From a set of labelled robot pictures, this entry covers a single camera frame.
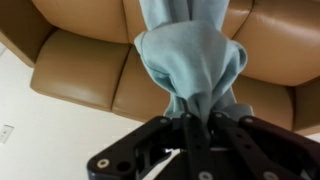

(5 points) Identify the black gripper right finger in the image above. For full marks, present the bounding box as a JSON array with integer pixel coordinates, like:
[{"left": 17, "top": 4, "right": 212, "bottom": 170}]
[{"left": 208, "top": 113, "right": 320, "bottom": 180}]

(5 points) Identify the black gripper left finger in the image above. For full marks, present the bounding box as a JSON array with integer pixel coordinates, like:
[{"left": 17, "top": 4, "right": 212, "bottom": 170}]
[{"left": 87, "top": 112, "right": 214, "bottom": 180}]

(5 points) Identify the light teal grey shirt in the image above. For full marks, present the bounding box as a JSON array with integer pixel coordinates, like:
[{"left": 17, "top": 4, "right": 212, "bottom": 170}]
[{"left": 133, "top": 0, "right": 248, "bottom": 123}]

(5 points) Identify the brown leather sofa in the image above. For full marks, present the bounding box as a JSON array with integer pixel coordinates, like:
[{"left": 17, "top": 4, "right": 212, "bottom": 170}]
[{"left": 0, "top": 0, "right": 320, "bottom": 136}]

